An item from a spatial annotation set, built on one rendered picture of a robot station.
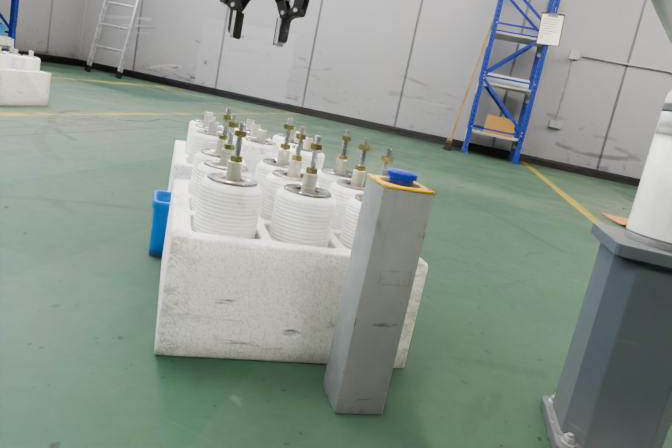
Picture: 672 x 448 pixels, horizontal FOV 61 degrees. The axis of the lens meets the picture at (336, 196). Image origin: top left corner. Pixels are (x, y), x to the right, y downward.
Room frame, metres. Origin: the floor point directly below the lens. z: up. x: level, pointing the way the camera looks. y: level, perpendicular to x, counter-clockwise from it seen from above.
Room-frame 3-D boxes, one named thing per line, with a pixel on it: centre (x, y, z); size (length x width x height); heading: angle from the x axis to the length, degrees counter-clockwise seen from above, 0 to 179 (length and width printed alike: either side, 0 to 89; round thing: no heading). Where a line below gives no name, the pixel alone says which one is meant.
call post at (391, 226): (0.74, -0.08, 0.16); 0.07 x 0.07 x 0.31; 17
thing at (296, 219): (0.88, 0.04, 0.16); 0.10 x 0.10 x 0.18
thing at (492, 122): (6.55, -1.64, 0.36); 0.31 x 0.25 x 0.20; 80
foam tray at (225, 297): (0.99, 0.08, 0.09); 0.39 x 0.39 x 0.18; 17
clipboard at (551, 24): (6.16, -1.81, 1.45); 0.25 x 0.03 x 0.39; 80
